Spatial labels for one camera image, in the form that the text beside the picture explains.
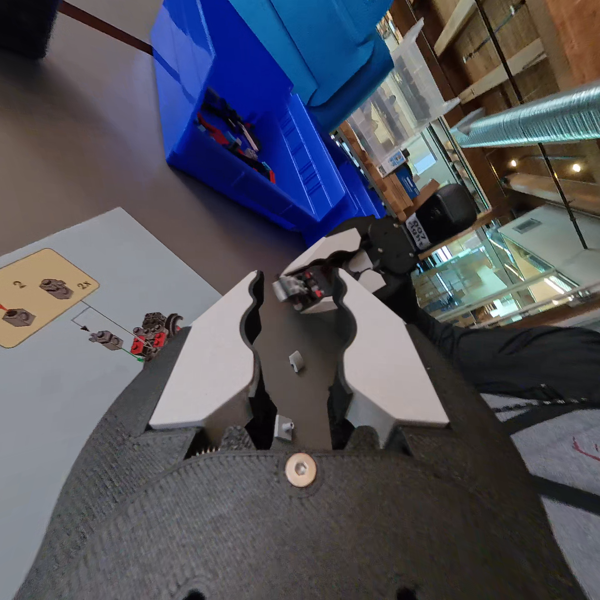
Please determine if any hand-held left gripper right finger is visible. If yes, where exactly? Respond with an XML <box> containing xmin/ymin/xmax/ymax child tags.
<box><xmin>328</xmin><ymin>269</ymin><xmax>451</xmax><ymax>450</ymax></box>

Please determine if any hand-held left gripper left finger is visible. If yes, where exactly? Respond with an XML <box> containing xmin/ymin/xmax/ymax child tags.
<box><xmin>149</xmin><ymin>270</ymin><xmax>277</xmax><ymax>446</ymax></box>

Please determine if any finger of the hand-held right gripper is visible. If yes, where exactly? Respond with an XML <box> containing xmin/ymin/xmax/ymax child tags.
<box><xmin>282</xmin><ymin>236</ymin><xmax>365</xmax><ymax>277</ymax></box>
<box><xmin>299</xmin><ymin>253</ymin><xmax>388</xmax><ymax>316</ymax></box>

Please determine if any grey brick model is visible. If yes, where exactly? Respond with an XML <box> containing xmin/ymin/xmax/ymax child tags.
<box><xmin>273</xmin><ymin>267</ymin><xmax>336</xmax><ymax>310</ymax></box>

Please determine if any grey desk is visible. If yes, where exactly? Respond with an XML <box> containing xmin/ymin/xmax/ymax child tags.
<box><xmin>0</xmin><ymin>0</ymin><xmax>376</xmax><ymax>451</ymax></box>

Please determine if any blue printed box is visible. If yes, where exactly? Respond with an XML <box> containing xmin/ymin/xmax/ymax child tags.
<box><xmin>396</xmin><ymin>169</ymin><xmax>421</xmax><ymax>201</ymax></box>

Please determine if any brick instruction booklet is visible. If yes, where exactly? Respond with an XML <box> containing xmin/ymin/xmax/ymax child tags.
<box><xmin>0</xmin><ymin>207</ymin><xmax>223</xmax><ymax>600</ymax></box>

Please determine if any pile of loose bricks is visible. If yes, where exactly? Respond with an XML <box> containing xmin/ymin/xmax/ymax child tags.
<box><xmin>196</xmin><ymin>89</ymin><xmax>276</xmax><ymax>183</ymax></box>

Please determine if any clear plastic storage rack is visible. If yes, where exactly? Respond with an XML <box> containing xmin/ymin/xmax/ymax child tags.
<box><xmin>347</xmin><ymin>19</ymin><xmax>462</xmax><ymax>156</ymax></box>

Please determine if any metal ceiling pipe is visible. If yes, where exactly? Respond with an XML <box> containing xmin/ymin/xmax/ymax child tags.
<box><xmin>476</xmin><ymin>0</ymin><xmax>590</xmax><ymax>250</ymax></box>

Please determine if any blue felt bag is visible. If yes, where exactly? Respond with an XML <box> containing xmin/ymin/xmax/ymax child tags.
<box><xmin>230</xmin><ymin>0</ymin><xmax>394</xmax><ymax>135</ymax></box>

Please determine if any person's grey shirt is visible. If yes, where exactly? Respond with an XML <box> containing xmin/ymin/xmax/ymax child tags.
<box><xmin>483</xmin><ymin>394</ymin><xmax>600</xmax><ymax>600</ymax></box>

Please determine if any black charger case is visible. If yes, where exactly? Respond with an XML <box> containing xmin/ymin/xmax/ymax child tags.
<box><xmin>0</xmin><ymin>0</ymin><xmax>62</xmax><ymax>60</ymax></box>

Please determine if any dashed black cord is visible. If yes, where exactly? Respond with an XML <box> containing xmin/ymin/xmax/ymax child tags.
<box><xmin>492</xmin><ymin>397</ymin><xmax>592</xmax><ymax>414</ymax></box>

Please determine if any silver ventilation duct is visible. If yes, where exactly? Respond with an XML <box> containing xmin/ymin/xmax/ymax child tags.
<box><xmin>452</xmin><ymin>82</ymin><xmax>600</xmax><ymax>150</ymax></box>

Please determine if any black lanyard strap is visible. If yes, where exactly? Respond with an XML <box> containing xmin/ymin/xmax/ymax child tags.
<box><xmin>504</xmin><ymin>403</ymin><xmax>600</xmax><ymax>511</ymax></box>

